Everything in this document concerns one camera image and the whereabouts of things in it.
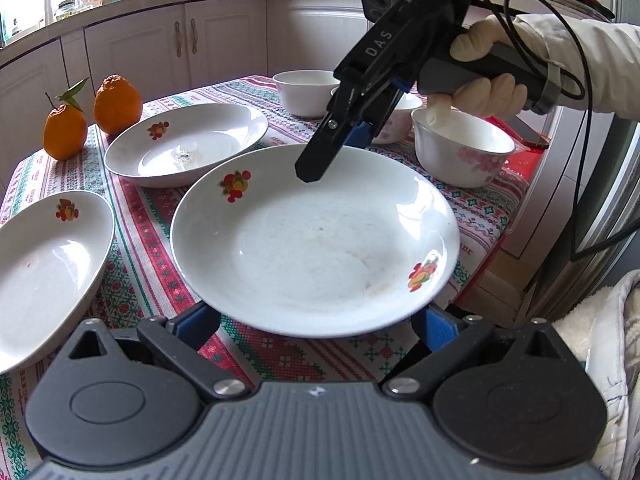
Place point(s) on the silver refrigerator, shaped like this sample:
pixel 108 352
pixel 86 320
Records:
pixel 605 185

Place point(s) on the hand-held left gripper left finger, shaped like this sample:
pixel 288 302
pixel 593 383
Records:
pixel 197 324

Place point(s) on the translucent white bottle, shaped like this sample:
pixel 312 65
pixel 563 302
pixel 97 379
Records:
pixel 48 10

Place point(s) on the large white fruit-print plate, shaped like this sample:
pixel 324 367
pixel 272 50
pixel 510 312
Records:
pixel 310 240

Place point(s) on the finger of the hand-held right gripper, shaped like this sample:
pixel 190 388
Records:
pixel 361 136
pixel 320 152

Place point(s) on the red green patterned tablecloth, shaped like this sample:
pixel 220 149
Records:
pixel 150 260

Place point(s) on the person's right forearm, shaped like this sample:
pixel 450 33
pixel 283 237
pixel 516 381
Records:
pixel 590 55

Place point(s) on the white bowl pink floral print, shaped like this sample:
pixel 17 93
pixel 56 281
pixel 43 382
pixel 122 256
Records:
pixel 400 121
pixel 450 155

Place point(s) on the black phone red case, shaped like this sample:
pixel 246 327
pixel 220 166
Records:
pixel 525 135

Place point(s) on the person's white fleece jacket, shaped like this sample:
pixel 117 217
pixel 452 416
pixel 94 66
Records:
pixel 600 350

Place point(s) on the orange with green leaves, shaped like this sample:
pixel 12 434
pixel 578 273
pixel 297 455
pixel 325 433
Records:
pixel 64 132

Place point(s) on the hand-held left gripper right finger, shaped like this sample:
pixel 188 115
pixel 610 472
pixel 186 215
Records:
pixel 440 329

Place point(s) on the plain white bowl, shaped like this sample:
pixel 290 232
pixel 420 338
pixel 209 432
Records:
pixel 300 95

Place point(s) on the bumpy orange without leaves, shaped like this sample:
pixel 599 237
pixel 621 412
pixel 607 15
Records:
pixel 117 107

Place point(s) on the person's right hand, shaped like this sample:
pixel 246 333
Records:
pixel 480 40

